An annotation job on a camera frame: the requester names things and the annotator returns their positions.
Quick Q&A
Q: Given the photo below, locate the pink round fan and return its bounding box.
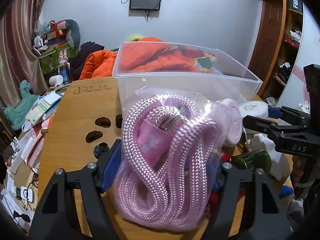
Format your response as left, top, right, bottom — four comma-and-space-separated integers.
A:
216, 98, 243, 147

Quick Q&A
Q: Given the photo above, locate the bagged pink rope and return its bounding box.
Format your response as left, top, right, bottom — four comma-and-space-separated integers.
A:
109, 86, 232, 233

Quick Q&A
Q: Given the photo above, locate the white figurine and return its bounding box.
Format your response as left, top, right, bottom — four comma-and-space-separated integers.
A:
245, 133, 292, 181

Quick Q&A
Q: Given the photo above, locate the white round lamp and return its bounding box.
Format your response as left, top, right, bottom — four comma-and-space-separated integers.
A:
239, 100, 268, 119

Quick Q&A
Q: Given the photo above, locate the wooden wardrobe door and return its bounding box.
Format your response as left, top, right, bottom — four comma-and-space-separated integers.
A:
248, 0, 287, 98

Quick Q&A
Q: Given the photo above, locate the teal dinosaur plush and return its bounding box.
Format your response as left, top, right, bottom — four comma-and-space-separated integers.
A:
4, 80, 39, 131

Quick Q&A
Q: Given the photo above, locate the stack of books papers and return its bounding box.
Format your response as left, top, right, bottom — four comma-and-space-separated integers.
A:
22, 91, 63, 132

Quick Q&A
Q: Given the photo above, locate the white mug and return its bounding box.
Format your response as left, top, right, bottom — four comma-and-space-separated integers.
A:
49, 75, 64, 87

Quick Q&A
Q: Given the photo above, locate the dark purple clothing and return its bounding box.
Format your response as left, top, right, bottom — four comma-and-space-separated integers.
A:
69, 42, 104, 80

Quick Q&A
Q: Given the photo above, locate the green storage box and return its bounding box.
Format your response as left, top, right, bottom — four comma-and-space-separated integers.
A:
38, 44, 78, 74

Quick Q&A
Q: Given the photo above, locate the pink bunny figurine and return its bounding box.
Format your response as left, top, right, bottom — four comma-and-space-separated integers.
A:
58, 49, 70, 74

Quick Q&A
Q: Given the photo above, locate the pink striped curtain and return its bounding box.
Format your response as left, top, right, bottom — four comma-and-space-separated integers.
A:
1, 0, 47, 107

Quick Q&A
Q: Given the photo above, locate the clear plastic storage bin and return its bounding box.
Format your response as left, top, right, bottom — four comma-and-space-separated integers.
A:
112, 41, 263, 103

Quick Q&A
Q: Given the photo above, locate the grey plush toy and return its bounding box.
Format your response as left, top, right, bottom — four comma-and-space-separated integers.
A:
57, 19, 81, 49

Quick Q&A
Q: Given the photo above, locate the small wall monitor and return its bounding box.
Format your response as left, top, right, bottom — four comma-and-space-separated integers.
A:
129, 0, 161, 11

